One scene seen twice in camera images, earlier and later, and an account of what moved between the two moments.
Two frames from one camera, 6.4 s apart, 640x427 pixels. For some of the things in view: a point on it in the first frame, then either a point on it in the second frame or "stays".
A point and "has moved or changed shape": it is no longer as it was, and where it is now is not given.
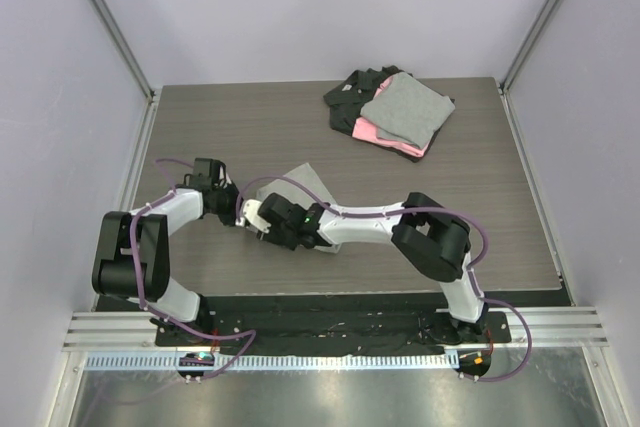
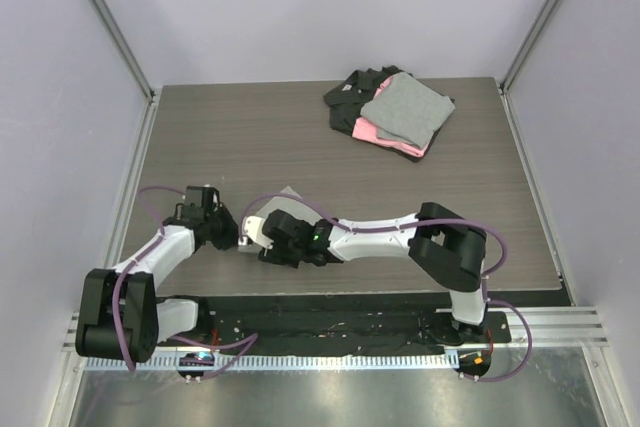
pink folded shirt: [367, 131] stays
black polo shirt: [347, 97] stays
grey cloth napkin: [285, 187] has moved or changed shape
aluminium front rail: [550, 326] stays
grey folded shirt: [408, 110] stays
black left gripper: [229, 220] -> [230, 239]
